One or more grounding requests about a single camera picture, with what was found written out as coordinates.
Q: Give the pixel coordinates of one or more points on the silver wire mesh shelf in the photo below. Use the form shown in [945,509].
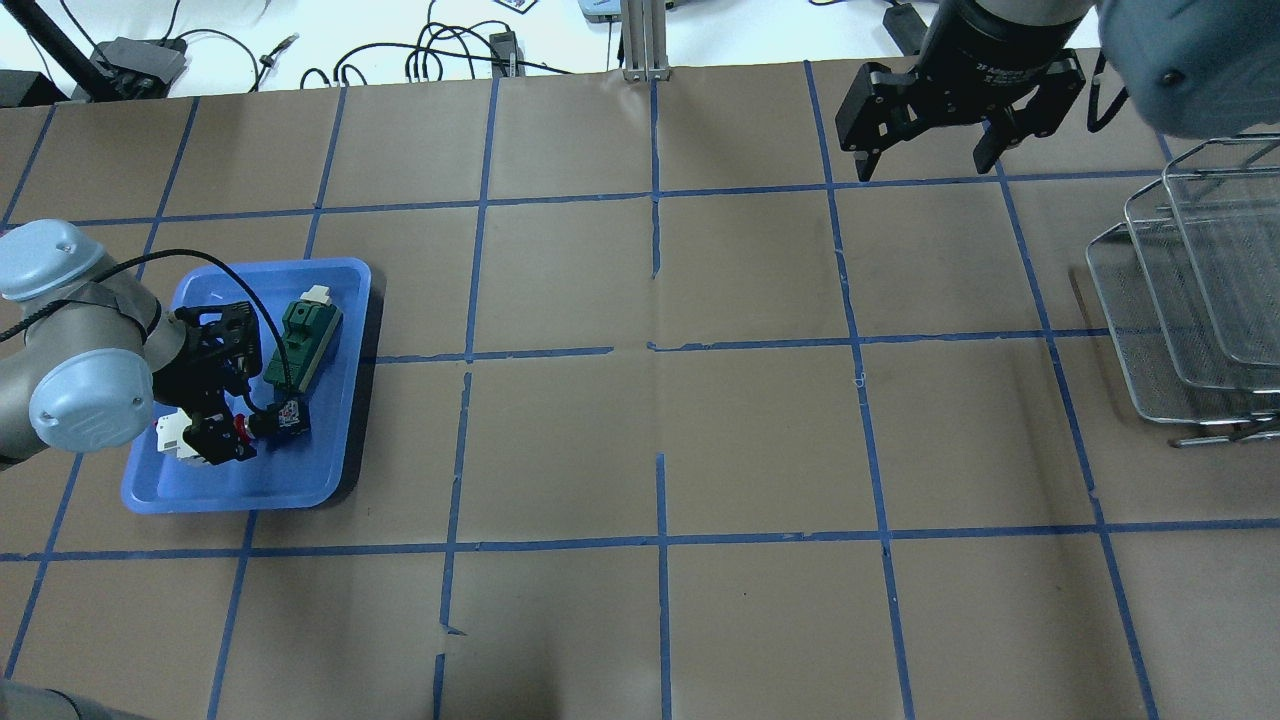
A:
[1188,286]

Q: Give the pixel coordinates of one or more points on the red emergency stop button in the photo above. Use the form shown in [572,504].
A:
[279,422]

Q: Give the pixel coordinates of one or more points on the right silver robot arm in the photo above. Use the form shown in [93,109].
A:
[1193,69]

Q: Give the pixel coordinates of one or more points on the green electrical module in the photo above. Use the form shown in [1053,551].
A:
[310,323]

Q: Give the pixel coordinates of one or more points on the aluminium frame post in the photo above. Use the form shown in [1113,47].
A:
[644,41]

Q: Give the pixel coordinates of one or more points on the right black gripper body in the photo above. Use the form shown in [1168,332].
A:
[985,45]

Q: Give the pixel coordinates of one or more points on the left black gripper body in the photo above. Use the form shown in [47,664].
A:
[176,381]

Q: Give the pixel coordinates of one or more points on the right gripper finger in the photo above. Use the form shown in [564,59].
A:
[998,137]
[866,159]

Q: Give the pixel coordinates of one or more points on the black monitor stand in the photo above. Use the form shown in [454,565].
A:
[52,39]

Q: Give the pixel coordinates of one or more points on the black power adapter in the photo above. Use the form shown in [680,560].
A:
[905,26]

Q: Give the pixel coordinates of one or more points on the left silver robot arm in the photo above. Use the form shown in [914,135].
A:
[100,351]

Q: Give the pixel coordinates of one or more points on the white terminal block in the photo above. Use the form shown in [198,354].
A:
[171,442]

